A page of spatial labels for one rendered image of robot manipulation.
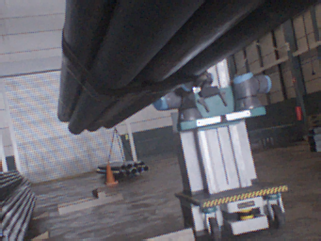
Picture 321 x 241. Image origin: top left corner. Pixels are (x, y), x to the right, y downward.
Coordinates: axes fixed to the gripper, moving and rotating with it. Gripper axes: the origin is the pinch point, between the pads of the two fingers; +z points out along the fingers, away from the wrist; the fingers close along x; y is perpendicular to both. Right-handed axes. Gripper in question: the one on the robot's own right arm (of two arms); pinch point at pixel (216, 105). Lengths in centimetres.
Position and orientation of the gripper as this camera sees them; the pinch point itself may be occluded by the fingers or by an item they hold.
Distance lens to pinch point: 320.3
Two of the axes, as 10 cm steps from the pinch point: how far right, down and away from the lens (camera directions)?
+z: 4.0, 8.3, -3.8
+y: -1.7, 4.7, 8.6
